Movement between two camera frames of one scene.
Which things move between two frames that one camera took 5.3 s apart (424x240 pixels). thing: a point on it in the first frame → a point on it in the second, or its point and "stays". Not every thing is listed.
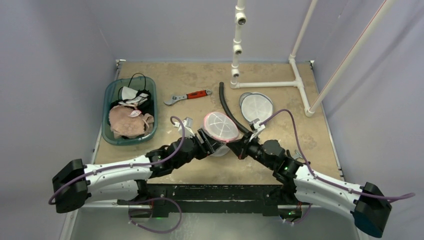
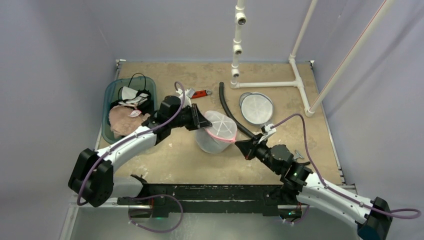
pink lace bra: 127,121 stays
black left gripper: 208,145 → 195,116
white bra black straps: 128,95 stays
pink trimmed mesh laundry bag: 222,128 stays
